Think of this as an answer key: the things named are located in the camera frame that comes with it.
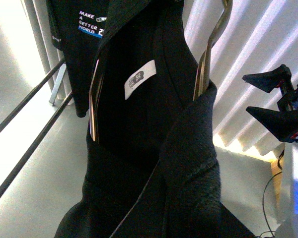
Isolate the black gripper with wires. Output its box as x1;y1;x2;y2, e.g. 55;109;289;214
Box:
242;64;298;143

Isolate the metal clothes hanger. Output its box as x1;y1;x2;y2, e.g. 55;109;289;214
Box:
89;0;233;142

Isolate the black t-shirt with label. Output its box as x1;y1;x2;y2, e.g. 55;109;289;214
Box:
55;0;253;238

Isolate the black printed t-shirt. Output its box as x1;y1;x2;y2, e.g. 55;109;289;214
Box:
46;0;109;118

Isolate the black cable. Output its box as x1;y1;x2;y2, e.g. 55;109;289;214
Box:
258;148;285;238

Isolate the grey rack frame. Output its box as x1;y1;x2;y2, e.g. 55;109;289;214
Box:
49;63;67;106

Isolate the lower rack rail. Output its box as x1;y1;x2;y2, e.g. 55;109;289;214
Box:
0;92;73;199

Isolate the rack rail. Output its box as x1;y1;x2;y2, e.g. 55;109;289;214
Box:
0;59;65;143
0;92;73;199

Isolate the upper rack rail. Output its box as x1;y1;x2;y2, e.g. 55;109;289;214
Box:
0;59;65;143

